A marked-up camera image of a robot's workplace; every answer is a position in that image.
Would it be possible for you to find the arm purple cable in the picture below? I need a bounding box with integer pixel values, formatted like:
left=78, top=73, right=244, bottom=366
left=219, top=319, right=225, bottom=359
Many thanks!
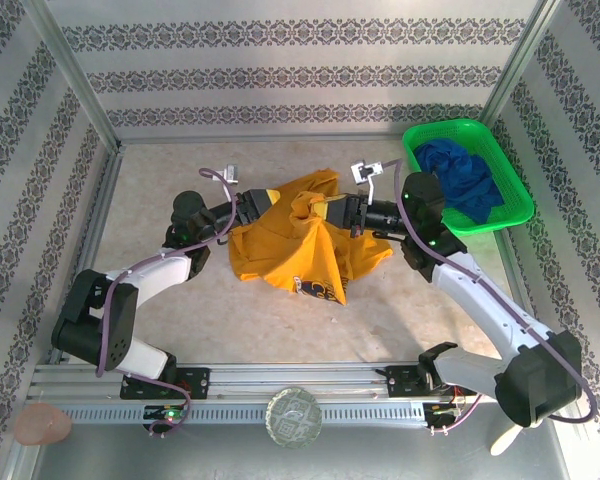
left=94, top=167, right=239, bottom=439
left=382, top=158, right=597, bottom=435

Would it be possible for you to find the wide aluminium mounting rail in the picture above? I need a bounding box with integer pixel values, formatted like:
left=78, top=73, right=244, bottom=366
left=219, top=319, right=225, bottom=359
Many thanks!
left=27, top=362, right=574, bottom=406

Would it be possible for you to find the aluminium rail along wall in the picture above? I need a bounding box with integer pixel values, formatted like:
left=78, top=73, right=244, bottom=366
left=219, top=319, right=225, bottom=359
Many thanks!
left=117, top=132, right=406, bottom=147

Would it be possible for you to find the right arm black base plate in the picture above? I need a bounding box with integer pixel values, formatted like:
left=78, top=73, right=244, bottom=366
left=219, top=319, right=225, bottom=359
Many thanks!
left=384, top=364, right=464, bottom=400

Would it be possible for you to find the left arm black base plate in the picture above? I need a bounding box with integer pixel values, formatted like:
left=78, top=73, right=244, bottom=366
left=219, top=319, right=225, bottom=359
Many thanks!
left=119, top=366, right=211, bottom=401

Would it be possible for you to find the aluminium corner post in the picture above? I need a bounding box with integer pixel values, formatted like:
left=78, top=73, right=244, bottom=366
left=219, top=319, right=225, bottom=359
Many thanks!
left=22, top=0, right=121, bottom=146
left=479, top=0, right=564, bottom=126

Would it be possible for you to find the green plastic basket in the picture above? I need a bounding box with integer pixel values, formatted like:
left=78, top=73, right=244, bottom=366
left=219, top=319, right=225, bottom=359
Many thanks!
left=402, top=118, right=535, bottom=239

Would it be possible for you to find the pink translucent cup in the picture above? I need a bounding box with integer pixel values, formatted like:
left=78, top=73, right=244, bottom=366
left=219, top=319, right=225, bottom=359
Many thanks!
left=13, top=403, right=74, bottom=446

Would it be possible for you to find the yellow printed t-shirt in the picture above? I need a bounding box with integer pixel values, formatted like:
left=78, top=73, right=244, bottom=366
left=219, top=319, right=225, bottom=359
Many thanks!
left=228, top=169, right=395, bottom=306

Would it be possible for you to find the white peeler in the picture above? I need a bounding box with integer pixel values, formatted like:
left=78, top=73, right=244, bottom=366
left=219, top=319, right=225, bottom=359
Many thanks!
left=489, top=414, right=525, bottom=456

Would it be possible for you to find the blue t-shirt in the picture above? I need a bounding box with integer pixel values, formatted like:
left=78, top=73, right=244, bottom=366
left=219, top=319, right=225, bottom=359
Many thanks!
left=413, top=141, right=505, bottom=225

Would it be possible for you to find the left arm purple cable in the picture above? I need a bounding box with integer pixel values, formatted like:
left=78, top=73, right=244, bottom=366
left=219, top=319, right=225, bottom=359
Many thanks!
left=94, top=167, right=239, bottom=439

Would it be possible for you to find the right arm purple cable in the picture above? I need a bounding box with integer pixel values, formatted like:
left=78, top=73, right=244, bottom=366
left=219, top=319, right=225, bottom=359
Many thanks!
left=382, top=158, right=597, bottom=435

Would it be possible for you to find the round patterned glass dish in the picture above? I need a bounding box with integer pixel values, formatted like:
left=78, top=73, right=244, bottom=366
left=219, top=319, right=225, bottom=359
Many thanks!
left=265, top=385, right=324, bottom=450

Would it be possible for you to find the slotted grey cable duct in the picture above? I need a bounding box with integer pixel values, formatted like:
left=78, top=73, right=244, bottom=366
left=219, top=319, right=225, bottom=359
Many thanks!
left=59, top=402, right=426, bottom=426

